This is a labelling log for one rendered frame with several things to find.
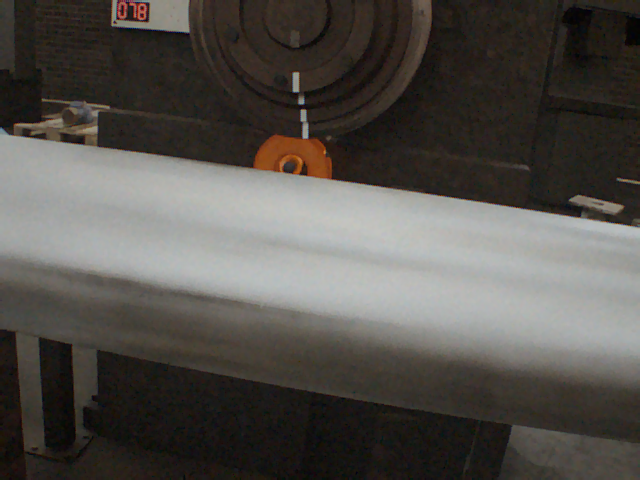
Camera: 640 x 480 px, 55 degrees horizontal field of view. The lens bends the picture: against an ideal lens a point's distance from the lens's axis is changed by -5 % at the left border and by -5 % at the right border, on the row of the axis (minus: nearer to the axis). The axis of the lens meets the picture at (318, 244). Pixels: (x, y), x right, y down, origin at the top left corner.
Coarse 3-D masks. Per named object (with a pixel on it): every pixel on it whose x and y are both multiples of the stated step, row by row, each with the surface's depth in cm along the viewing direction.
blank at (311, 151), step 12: (264, 144) 129; (276, 144) 128; (288, 144) 128; (300, 144) 127; (312, 144) 127; (264, 156) 129; (276, 156) 129; (300, 156) 128; (312, 156) 128; (264, 168) 130; (276, 168) 131; (312, 168) 128; (324, 168) 128
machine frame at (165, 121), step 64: (448, 0) 127; (512, 0) 125; (128, 64) 143; (192, 64) 141; (448, 64) 131; (512, 64) 129; (128, 128) 142; (192, 128) 139; (256, 128) 139; (384, 128) 137; (448, 128) 135; (512, 128) 132; (448, 192) 133; (512, 192) 131; (128, 384) 162; (192, 384) 158; (256, 384) 155; (192, 448) 164; (256, 448) 160; (320, 448) 157; (448, 448) 150
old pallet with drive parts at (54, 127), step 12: (48, 120) 588; (60, 120) 566; (24, 132) 539; (36, 132) 565; (48, 132) 533; (60, 132) 532; (72, 132) 530; (84, 132) 528; (96, 132) 529; (96, 144) 532
